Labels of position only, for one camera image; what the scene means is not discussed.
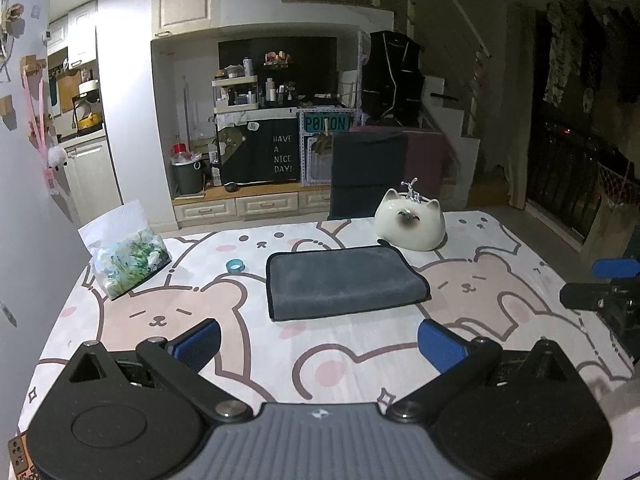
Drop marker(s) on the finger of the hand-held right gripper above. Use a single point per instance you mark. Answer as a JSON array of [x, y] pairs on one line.
[[582, 296], [614, 267]]

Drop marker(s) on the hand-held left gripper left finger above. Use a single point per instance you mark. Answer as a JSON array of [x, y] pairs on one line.
[[199, 344]]

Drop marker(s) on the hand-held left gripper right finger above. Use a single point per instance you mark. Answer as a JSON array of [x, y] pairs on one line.
[[440, 346]]

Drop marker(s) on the grey towel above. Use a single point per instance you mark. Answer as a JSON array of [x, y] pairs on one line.
[[345, 280]]

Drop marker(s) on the teal tape roll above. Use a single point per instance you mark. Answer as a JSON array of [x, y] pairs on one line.
[[234, 265]]

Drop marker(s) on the bear print tablecloth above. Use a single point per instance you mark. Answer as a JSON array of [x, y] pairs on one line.
[[350, 360]]

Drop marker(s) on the black balcony railing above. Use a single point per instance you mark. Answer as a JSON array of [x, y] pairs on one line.
[[575, 175]]

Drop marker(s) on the floral tissue pack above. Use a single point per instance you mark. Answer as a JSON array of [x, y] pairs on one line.
[[125, 255]]

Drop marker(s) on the white ceramic cat ornament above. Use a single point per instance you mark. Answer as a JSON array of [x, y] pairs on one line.
[[410, 220]]

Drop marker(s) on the cream drawer cabinet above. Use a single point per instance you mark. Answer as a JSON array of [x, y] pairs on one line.
[[250, 205]]

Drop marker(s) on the grey trash bin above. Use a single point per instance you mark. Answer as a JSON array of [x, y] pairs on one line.
[[186, 176]]

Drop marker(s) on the beige curtain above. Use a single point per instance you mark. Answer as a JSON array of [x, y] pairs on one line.
[[520, 110]]

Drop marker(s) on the dark blue chair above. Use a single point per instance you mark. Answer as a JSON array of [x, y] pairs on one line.
[[367, 175]]

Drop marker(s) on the maroon chair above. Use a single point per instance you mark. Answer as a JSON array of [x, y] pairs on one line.
[[425, 160]]

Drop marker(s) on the white kitchen cabinet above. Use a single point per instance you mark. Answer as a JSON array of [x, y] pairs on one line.
[[92, 175]]

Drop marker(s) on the black printed curtain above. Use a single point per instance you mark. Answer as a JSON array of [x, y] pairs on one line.
[[260, 152]]

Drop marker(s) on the beige power strip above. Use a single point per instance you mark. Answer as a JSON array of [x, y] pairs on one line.
[[19, 454]]

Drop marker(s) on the hanging dark clothes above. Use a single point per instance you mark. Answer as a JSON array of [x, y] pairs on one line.
[[575, 55]]

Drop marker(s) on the teal lettered sign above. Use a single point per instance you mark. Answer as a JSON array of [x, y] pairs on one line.
[[325, 123]]

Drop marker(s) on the yellow pot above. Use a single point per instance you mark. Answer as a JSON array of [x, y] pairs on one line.
[[89, 119]]

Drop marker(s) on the white storage rack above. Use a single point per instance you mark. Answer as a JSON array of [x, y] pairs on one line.
[[236, 92]]

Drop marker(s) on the black garment with white trim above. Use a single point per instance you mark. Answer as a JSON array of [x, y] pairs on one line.
[[392, 77]]

